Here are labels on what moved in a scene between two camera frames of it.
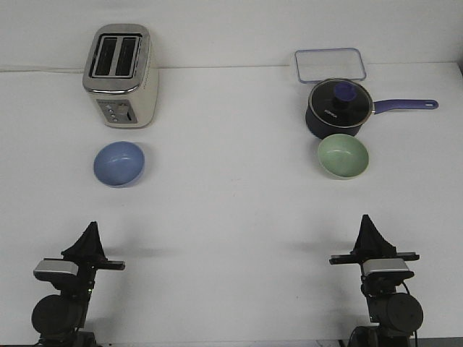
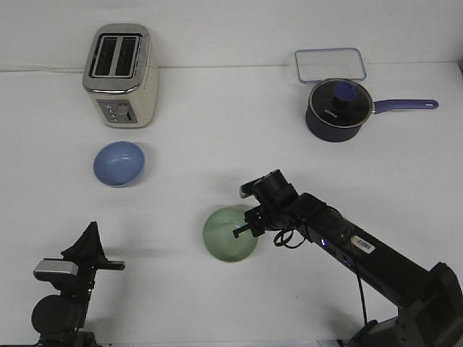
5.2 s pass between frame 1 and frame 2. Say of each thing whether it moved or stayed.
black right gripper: moved
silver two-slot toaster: stayed
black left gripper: stayed
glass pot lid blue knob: stayed
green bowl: moved
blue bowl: stayed
